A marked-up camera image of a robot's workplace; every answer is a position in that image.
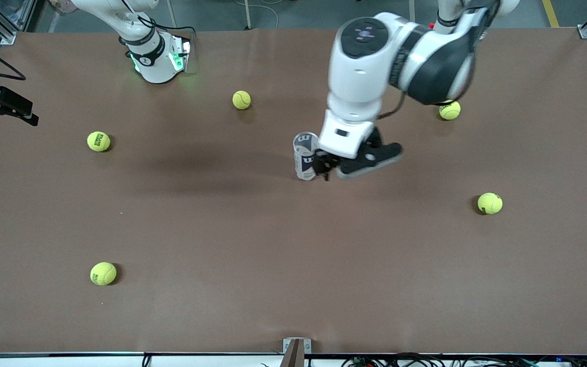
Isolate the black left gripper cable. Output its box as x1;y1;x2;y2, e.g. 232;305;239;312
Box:
378;92;406;120

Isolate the black right arm base cable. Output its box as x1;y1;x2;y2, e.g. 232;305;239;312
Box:
120;0;196;51

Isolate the black cable bundle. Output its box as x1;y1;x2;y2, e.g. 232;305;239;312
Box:
342;353;587;367

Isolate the white blue tennis ball can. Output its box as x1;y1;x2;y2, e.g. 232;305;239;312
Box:
293;132;321;180

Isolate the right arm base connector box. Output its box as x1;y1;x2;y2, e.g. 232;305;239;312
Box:
169;35;193;73

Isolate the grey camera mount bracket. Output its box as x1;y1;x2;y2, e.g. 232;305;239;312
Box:
283;338;312;367

